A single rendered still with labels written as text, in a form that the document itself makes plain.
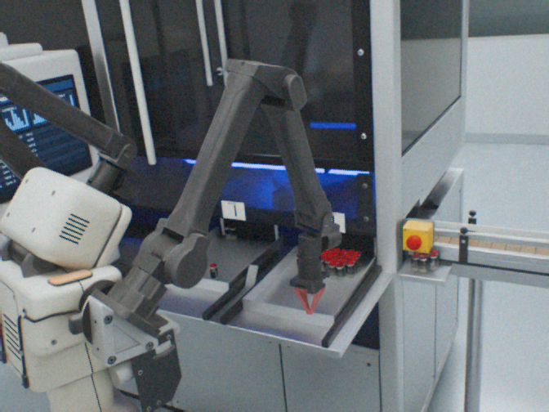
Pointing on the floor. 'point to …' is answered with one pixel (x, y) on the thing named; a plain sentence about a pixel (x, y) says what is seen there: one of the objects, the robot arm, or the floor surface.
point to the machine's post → (388, 194)
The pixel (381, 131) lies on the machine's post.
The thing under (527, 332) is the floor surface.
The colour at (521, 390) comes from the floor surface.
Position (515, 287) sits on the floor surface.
